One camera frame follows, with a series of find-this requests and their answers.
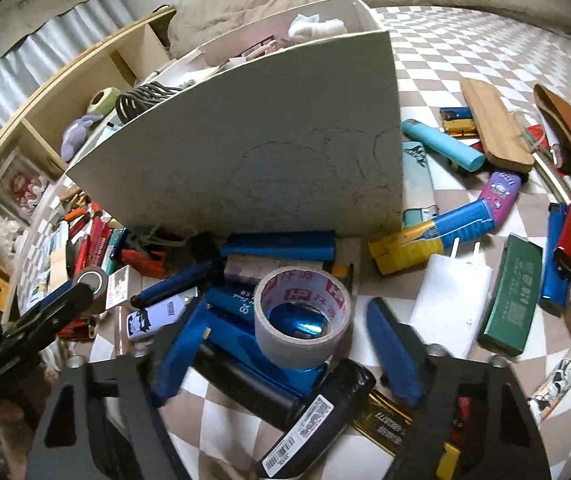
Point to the tape roll with red print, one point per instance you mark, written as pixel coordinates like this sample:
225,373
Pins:
285,347

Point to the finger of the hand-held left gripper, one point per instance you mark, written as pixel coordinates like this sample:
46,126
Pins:
50,310

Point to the yellow blue glue stick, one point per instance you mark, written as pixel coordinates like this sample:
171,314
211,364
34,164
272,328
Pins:
430,240

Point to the white charger plug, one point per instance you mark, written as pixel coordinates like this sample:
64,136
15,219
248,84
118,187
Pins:
445,300

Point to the blue translucent lighter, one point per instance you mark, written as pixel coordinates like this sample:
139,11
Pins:
554,260

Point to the cartoon face lighter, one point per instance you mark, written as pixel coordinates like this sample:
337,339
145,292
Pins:
150,317

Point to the wooden shelf unit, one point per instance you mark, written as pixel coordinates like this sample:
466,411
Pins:
65,90

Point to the cartoon printed tube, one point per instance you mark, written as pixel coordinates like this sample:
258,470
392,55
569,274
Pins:
560,380

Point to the grey curtain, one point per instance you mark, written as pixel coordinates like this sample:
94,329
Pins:
40,45

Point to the gold foil packet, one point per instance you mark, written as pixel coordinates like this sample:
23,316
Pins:
395,425

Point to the brown leather case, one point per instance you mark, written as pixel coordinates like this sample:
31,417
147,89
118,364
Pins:
570,120

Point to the white card packet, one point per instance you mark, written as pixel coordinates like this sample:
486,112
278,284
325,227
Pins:
118,285

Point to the green rectangular lighter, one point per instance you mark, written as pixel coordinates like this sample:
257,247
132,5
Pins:
510,300

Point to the beige printed box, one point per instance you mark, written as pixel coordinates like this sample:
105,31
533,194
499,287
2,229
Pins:
255,267

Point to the white cardboard box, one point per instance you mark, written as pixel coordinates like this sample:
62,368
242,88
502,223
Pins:
265,135

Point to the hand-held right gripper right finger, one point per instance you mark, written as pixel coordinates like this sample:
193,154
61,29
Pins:
393,350

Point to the blue metallic case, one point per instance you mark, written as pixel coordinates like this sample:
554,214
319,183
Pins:
230,340

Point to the purple cartoon lighter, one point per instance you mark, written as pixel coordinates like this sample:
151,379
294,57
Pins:
500,192

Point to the purple plush toy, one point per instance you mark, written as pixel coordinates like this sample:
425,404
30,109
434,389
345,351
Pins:
78,135

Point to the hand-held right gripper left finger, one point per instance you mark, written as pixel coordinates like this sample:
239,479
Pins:
175,355

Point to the gold lighter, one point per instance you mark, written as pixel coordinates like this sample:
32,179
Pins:
458,127

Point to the small brown tape roll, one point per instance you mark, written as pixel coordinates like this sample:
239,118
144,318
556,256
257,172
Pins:
90,280

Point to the red pliers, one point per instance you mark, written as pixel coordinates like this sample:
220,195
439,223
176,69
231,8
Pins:
145,260

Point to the blue flat box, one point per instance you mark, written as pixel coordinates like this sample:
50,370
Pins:
278,246

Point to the pile of assorted lighters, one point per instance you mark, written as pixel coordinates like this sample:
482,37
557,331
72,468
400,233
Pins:
90,240

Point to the wooden flat block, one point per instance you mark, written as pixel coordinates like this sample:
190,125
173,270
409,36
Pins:
498,125

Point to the black device with barcode label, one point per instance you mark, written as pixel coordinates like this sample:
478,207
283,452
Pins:
335,395

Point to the green round plush toy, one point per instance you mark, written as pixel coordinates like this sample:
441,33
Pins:
103,100

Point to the white sock bundle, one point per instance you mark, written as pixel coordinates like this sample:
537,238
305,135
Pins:
315,25

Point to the dark blue small lighter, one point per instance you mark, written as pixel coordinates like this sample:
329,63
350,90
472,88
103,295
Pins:
455,113

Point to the clear pen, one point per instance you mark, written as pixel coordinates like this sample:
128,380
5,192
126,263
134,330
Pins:
540,147

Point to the dark blue vape pen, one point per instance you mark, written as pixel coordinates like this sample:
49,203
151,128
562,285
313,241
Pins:
180,282

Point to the black cylinder device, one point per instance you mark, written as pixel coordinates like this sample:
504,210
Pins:
245,385

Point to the light blue lighter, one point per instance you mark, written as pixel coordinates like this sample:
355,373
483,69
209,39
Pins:
440,142

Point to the teal printed lighter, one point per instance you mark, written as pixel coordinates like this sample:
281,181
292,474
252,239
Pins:
418,180

